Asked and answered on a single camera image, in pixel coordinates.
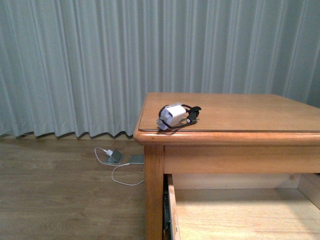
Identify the white charger adapter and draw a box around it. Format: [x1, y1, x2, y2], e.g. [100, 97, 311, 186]
[156, 102, 187, 131]

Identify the black charger cable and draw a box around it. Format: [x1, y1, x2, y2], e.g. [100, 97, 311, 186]
[157, 104, 202, 132]

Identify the wooden drawer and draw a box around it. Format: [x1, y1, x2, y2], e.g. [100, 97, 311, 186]
[166, 173, 320, 240]

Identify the white floor charger plug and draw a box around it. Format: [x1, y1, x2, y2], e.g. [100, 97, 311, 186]
[104, 149, 113, 156]

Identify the grey flat floor plate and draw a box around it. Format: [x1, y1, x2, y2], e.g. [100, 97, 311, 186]
[128, 154, 145, 165]

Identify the grey floor socket box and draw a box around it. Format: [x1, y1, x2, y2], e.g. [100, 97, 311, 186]
[103, 149, 124, 164]

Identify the light wooden nightstand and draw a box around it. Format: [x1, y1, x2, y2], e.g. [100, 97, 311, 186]
[133, 92, 320, 240]

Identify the light blue curtain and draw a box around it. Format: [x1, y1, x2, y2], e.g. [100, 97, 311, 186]
[0, 0, 320, 137]

